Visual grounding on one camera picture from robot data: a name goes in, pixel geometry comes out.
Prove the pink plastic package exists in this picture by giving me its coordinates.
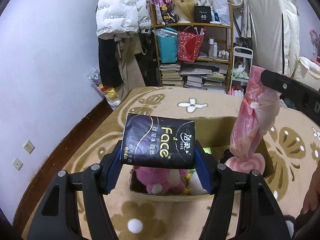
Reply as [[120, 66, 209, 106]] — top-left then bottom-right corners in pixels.
[[229, 66, 284, 162]]

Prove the pink strawberry bear plush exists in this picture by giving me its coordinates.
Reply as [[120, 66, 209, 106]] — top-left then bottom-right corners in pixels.
[[135, 167, 188, 195]]

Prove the black Face tissue pack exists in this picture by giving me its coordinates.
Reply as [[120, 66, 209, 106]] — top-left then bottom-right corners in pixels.
[[120, 113, 196, 170]]

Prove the white fluffy plush toy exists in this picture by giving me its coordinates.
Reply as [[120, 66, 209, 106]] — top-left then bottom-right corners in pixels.
[[185, 171, 207, 196]]

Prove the person's right hand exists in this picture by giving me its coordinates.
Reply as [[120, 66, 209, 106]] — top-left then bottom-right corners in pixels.
[[300, 165, 320, 214]]

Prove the beige patterned carpet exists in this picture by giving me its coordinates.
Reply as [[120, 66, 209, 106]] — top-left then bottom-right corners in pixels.
[[21, 86, 320, 240]]

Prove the white metal cart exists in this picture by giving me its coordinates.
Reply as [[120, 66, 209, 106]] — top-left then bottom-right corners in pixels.
[[228, 46, 253, 95]]

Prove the white pompom ball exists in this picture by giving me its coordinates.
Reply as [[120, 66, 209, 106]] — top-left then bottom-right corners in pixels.
[[127, 218, 143, 234]]

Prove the cardboard box with yellow print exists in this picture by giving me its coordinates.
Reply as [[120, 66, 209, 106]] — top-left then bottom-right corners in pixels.
[[121, 114, 274, 202]]

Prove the wooden shelf unit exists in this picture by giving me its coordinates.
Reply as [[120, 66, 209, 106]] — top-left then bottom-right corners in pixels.
[[149, 3, 235, 94]]

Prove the red patterned gift bag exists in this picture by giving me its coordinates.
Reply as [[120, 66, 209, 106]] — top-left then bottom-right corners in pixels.
[[178, 25, 204, 62]]

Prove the black box marked 40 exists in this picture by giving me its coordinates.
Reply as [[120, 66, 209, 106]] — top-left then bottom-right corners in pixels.
[[194, 5, 212, 23]]

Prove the stack of books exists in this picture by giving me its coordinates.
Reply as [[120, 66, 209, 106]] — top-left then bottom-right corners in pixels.
[[159, 63, 183, 87]]

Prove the clear bag of toys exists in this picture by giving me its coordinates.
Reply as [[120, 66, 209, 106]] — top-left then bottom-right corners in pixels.
[[88, 68, 121, 111]]

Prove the teal bag on shelf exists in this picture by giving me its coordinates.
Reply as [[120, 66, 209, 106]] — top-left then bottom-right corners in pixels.
[[153, 27, 178, 63]]

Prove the blonde wig head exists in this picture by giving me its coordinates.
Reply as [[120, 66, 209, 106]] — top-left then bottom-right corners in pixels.
[[173, 0, 196, 23]]

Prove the white puffer jacket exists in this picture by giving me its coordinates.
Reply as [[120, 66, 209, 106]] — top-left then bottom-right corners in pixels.
[[96, 0, 151, 41]]

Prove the lower white wall socket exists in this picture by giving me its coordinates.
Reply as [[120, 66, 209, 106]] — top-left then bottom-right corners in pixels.
[[12, 158, 23, 171]]

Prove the white wall socket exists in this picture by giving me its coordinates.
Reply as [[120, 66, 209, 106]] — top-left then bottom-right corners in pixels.
[[23, 140, 35, 154], [12, 158, 23, 171]]

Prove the upper white wall socket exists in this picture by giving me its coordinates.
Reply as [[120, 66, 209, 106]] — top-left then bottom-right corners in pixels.
[[23, 140, 35, 154]]

